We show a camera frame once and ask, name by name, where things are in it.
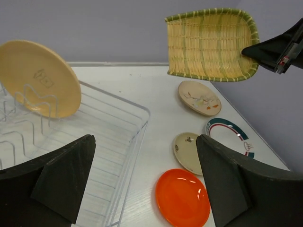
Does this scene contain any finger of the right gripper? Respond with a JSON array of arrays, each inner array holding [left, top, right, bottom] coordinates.
[[241, 19, 303, 71]]

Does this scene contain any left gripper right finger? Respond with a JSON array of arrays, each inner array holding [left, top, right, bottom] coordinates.
[[196, 134, 303, 227]]

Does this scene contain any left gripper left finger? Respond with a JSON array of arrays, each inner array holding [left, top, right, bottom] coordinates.
[[0, 134, 96, 227]]

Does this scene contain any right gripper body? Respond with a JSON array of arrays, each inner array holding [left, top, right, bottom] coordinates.
[[276, 35, 303, 74]]

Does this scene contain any woven bamboo tray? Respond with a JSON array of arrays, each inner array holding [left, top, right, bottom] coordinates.
[[165, 8, 259, 82]]

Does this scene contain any white wire dish rack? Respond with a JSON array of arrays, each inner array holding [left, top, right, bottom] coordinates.
[[0, 82, 150, 227]]

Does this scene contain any tan round plate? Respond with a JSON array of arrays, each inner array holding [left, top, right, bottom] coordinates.
[[0, 40, 81, 118]]

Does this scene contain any orange plate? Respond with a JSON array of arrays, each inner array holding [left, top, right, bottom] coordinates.
[[155, 168, 211, 227]]

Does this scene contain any white green-rimmed plate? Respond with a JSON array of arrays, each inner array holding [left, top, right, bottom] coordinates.
[[205, 118, 255, 158]]

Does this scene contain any small cream plate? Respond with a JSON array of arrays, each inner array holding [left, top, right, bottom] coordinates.
[[173, 132, 203, 176]]

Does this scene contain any beige floral plate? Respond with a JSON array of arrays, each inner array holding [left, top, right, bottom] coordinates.
[[178, 81, 222, 116]]

